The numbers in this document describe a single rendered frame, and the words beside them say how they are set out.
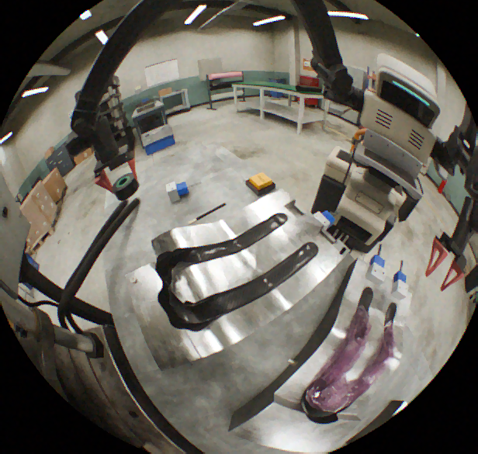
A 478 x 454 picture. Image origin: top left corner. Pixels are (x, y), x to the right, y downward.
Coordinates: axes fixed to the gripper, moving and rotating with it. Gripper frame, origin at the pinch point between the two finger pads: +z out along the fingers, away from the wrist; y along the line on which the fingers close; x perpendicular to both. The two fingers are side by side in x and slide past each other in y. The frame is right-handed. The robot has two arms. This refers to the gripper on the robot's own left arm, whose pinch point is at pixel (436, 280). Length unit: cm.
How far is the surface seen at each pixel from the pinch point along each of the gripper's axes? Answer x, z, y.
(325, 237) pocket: 9.2, 10.2, -31.9
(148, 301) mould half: -26, 29, -53
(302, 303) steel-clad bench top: -1.9, 23.0, -27.8
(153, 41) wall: 112, -310, -627
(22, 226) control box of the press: -67, 20, -92
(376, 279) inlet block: 5.9, 10.9, -13.7
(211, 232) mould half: -8, 15, -54
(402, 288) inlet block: 7.0, 9.3, -3.5
